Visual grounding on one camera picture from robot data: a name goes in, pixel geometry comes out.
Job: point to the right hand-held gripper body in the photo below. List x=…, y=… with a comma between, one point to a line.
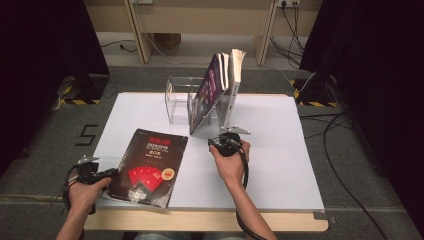
x=228, y=145

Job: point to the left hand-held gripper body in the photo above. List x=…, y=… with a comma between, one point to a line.
x=87, y=171

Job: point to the black and red magazine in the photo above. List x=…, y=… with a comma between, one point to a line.
x=150, y=156

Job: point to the clear acrylic magazine rack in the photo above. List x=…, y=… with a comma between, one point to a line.
x=178, y=100

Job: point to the white magazine with picture grid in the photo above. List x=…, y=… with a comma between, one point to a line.
x=237, y=66

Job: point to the person's right hand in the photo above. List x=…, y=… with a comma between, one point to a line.
x=231, y=168

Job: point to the person's left hand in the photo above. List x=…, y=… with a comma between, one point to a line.
x=83, y=198

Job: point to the white board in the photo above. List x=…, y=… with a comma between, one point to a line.
x=283, y=150

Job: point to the black stand base striped tape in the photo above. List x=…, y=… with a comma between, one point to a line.
x=86, y=90
x=316, y=91

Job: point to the black curtain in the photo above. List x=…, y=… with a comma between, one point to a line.
x=33, y=66
x=383, y=66

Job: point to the beige wooden desk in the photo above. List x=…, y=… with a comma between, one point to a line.
x=200, y=16

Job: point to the white wall socket with plugs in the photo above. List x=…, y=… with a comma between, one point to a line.
x=288, y=2

